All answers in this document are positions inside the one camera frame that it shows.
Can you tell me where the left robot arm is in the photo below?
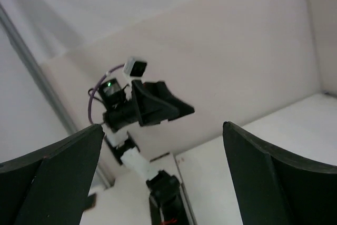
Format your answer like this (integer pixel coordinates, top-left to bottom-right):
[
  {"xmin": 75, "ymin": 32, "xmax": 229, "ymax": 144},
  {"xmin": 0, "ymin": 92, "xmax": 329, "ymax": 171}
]
[{"xmin": 98, "ymin": 79, "xmax": 195, "ymax": 224}]

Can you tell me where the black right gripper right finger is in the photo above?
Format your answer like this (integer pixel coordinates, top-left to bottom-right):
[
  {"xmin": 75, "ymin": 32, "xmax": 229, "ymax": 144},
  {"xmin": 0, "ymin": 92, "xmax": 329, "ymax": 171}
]
[{"xmin": 223, "ymin": 122, "xmax": 336, "ymax": 224}]

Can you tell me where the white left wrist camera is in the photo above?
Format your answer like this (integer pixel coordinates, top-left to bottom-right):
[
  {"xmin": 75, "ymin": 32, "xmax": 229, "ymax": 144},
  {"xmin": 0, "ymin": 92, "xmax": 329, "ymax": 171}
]
[{"xmin": 123, "ymin": 56, "xmax": 147, "ymax": 98}]

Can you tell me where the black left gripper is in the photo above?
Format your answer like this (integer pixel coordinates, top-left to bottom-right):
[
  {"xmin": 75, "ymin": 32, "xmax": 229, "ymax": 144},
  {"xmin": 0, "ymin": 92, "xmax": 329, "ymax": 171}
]
[{"xmin": 98, "ymin": 78, "xmax": 195, "ymax": 130}]

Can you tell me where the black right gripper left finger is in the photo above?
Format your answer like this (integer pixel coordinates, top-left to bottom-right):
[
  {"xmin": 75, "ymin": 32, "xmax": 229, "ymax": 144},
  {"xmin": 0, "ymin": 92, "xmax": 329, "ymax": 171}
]
[{"xmin": 1, "ymin": 124, "xmax": 103, "ymax": 224}]

